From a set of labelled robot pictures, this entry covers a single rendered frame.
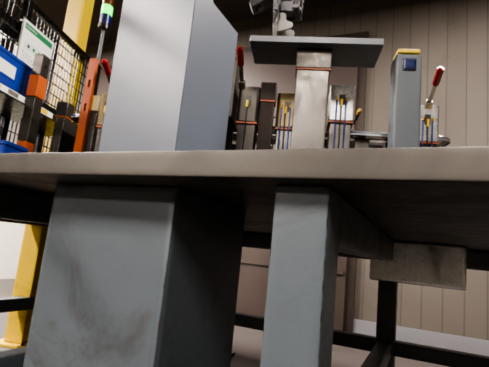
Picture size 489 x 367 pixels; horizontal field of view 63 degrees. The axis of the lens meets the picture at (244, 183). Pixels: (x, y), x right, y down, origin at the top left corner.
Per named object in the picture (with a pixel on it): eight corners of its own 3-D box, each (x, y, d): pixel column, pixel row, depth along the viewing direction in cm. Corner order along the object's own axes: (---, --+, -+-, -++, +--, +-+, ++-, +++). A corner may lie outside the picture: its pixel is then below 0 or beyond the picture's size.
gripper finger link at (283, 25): (290, 36, 116) (293, 9, 118) (271, 37, 117) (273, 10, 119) (292, 43, 119) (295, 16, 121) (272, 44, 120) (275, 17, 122)
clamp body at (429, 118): (428, 226, 125) (430, 115, 131) (441, 223, 114) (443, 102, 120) (403, 223, 126) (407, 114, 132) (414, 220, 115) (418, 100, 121)
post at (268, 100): (266, 207, 126) (277, 88, 132) (265, 206, 121) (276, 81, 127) (250, 207, 126) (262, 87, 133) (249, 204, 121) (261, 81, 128)
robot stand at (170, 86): (172, 170, 76) (197, -18, 83) (94, 169, 85) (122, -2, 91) (220, 188, 94) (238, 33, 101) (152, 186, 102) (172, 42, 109)
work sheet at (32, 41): (43, 103, 188) (54, 43, 193) (9, 84, 166) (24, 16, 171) (39, 103, 188) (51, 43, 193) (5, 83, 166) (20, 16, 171)
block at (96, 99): (88, 195, 143) (104, 98, 149) (83, 194, 139) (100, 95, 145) (79, 194, 143) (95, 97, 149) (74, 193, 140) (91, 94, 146)
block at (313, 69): (319, 208, 113) (330, 61, 120) (321, 204, 105) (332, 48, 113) (284, 205, 114) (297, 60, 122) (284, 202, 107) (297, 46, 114)
